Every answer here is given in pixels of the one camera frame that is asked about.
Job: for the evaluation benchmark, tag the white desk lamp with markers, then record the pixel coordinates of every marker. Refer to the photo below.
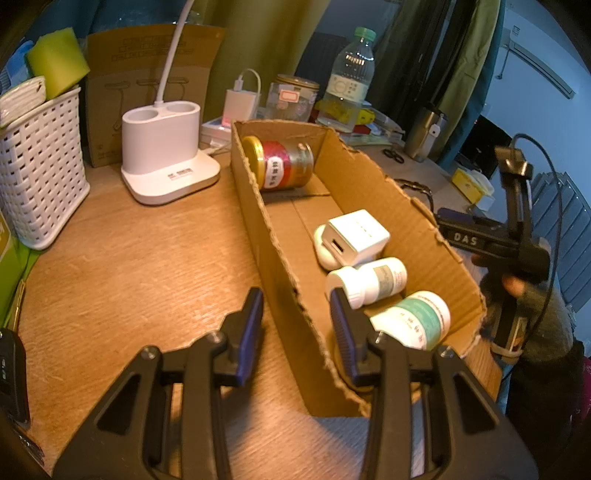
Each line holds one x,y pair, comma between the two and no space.
161,152

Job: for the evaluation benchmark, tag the white air conditioner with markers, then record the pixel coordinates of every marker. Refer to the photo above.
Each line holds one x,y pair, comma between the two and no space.
540,60

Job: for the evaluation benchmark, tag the person's right hand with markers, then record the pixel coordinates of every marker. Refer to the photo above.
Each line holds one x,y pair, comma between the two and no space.
512,288

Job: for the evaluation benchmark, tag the stainless steel tumbler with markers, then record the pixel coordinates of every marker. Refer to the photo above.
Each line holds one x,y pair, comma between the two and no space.
425,134

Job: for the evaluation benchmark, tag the clear labelled plastic jar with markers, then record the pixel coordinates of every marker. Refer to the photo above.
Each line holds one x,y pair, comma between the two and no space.
288,108

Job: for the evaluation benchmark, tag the dark ribbed radiator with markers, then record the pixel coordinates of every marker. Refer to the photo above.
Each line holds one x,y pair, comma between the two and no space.
570,230

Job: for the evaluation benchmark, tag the yellow tissue box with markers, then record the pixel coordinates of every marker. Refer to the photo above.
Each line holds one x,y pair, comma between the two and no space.
468,184

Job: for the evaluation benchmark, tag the green label white pill bottle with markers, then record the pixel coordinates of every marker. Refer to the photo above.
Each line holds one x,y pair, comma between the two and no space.
415,318

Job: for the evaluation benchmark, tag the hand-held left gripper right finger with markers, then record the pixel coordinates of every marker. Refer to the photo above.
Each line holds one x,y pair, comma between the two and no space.
344,339

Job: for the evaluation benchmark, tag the white woven plastic basket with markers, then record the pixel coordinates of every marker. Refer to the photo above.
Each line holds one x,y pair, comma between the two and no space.
41,175

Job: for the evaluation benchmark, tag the yellow wet wipes pack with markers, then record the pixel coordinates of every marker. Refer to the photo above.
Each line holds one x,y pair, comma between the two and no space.
367,115

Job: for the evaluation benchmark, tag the white flat device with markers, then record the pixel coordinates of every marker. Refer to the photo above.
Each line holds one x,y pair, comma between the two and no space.
214,131

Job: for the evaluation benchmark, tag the red tin can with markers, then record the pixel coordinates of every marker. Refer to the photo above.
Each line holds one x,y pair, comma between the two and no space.
281,164

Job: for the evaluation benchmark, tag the brown cardboard box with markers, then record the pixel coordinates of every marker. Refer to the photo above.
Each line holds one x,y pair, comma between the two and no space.
286,258

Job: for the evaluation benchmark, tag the blue white packet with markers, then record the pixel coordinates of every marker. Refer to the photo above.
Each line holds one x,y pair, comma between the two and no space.
14,64

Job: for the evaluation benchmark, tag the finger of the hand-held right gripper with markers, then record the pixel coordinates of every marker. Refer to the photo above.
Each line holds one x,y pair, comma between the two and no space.
455,217

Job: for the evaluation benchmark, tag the red book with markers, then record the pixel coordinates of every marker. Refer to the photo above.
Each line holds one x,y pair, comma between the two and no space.
364,128

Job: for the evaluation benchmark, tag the glass jar with gold lid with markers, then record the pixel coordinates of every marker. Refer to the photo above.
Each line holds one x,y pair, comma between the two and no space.
298,81

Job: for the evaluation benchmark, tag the black monitor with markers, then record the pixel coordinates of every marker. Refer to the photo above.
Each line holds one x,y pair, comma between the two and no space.
485,143

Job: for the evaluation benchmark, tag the person's right forearm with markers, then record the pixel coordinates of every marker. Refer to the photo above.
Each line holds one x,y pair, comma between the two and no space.
556,332

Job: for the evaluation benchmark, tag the person's dark clothing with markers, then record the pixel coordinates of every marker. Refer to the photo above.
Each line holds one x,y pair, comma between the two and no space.
549,406

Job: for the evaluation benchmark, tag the black car key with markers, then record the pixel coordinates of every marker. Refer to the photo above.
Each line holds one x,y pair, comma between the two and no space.
11,374

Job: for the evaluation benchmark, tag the white power bank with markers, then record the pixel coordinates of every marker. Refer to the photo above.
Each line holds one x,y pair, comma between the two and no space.
240,106

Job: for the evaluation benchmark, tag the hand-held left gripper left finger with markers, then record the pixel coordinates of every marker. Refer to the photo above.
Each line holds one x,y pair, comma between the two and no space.
249,334

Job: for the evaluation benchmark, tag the plain white pill bottle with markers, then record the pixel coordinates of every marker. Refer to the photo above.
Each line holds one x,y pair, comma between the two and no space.
369,281

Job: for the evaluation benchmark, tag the white earbud case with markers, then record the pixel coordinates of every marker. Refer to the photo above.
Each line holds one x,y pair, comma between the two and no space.
323,256

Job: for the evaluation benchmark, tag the stack of papers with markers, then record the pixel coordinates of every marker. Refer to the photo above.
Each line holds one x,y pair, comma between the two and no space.
388,129

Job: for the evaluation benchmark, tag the flat brown cardboard package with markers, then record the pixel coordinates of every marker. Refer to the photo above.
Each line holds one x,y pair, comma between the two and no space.
111,92

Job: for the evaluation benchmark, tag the white charger adapter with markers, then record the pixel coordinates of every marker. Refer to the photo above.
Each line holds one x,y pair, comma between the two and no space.
362,235

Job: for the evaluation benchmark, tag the yellow-green sponge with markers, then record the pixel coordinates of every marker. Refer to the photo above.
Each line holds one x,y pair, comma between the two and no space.
57,60

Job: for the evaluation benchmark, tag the yellow curtain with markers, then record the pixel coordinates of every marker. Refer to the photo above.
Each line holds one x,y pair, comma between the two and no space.
258,41
471,55

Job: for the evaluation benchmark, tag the clear plastic water bottle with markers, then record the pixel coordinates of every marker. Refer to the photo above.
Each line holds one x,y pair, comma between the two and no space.
348,78

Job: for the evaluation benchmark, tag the green plastic bag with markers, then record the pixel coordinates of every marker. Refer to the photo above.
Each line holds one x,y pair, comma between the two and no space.
14,267

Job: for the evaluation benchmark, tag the white folded cloth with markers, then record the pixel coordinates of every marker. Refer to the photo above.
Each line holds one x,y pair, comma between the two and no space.
23,101

